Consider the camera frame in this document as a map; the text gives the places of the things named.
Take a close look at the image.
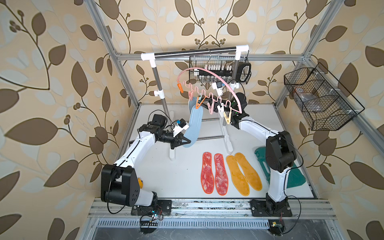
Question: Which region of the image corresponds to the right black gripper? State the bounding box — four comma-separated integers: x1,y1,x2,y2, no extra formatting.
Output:
198,96,237,115

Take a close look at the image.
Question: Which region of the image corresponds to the grey blue insole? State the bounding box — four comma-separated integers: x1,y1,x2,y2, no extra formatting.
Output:
183,107,203,148
189,97,197,112

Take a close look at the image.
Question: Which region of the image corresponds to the pink clip hanger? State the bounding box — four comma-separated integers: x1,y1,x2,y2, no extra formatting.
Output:
177,67,245,124

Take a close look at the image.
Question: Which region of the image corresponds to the red patterned insole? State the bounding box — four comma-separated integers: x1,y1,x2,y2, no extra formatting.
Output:
214,154,229,196
201,152,215,194

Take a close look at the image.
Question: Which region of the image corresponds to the yellow fuzzy insole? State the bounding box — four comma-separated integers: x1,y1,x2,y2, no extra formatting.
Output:
226,155,250,197
235,153,263,191

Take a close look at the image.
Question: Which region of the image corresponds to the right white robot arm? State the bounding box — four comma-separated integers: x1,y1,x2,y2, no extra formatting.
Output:
203,93,297,209

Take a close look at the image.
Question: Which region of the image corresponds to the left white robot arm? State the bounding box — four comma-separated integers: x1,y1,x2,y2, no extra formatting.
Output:
101,114,191,207

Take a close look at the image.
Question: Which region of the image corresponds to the metal clothes rack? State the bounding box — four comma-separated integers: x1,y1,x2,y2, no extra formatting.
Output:
124,45,249,163

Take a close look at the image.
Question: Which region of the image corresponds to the yellow tape measure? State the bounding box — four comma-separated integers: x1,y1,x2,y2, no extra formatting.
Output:
138,178,143,189

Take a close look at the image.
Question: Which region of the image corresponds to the green plastic tool case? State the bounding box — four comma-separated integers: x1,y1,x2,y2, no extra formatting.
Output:
255,147,306,189

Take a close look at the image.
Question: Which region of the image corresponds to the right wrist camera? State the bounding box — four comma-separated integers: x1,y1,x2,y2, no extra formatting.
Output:
212,81,225,97

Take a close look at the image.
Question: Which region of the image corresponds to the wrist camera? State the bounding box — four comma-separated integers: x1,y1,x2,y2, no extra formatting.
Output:
173,119,189,137
212,81,225,97

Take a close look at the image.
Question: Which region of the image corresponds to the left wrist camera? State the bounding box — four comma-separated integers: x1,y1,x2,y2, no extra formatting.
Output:
173,119,189,137

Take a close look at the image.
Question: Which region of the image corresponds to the back black wire basket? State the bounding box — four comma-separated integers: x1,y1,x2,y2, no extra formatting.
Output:
187,52,252,85

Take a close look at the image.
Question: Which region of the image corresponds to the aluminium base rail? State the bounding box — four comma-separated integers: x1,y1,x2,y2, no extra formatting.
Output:
88,199,337,229

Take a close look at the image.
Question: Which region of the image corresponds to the side black wire basket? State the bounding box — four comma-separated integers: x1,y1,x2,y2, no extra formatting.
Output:
284,63,365,131

